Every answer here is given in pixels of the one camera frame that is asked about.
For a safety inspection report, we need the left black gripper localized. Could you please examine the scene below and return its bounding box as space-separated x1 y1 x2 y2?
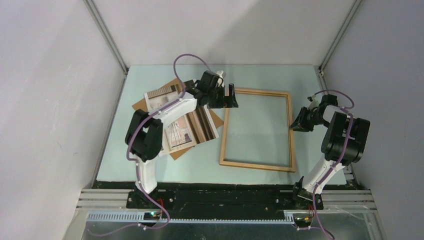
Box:
207 84 238 109

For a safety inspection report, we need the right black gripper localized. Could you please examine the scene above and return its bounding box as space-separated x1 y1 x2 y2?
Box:
288 106 329 132

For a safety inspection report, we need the photo print of window plant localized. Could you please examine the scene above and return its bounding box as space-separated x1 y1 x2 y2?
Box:
144 79 220 157

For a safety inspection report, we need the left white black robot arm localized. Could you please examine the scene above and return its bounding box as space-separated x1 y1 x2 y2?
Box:
124 70 239 208

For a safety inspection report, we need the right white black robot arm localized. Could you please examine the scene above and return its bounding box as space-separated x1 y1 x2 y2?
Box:
289 94 371 209

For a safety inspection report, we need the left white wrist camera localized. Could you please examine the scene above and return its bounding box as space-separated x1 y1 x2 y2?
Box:
216 70 226 88

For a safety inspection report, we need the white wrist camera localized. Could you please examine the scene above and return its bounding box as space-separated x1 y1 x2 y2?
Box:
216 70 226 88
307 94 320 111

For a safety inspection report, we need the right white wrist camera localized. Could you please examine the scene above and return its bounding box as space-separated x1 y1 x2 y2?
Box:
307 94 320 111

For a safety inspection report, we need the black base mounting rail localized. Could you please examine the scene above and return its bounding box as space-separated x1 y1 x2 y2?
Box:
126 182 313 221

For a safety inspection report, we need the aluminium extrusion frame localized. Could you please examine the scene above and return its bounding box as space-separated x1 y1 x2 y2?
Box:
64 185 386 240

